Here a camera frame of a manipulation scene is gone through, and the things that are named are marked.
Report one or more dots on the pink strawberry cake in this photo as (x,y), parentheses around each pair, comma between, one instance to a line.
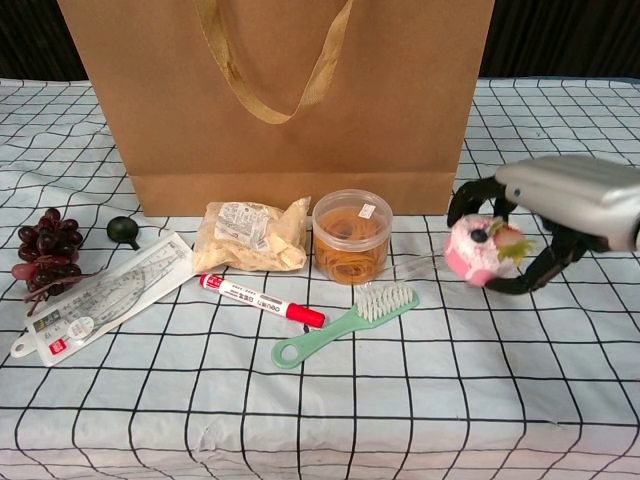
(475,255)

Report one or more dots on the black measuring spoon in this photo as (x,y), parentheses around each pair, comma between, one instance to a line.
(121,230)

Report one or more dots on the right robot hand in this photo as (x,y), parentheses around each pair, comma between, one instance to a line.
(575,200)

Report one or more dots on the packaged clear ruler set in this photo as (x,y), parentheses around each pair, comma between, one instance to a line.
(100,300)

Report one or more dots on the green plastic brush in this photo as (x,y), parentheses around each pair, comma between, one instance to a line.
(325,335)

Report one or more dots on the red and white marker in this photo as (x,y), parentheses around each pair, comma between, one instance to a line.
(250,297)

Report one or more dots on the purple grape bunch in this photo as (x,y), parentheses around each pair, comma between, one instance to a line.
(50,240)

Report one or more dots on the beige snack packet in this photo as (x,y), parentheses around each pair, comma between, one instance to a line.
(240,240)

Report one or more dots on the brown paper shopping bag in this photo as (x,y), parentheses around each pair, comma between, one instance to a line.
(200,150)

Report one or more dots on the glass tube with white stopper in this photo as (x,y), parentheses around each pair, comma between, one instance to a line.
(420,262)

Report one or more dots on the clear jar of rubber bands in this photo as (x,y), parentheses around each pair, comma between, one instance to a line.
(350,250)

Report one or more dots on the white black checked tablecloth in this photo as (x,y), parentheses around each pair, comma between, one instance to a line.
(450,400)

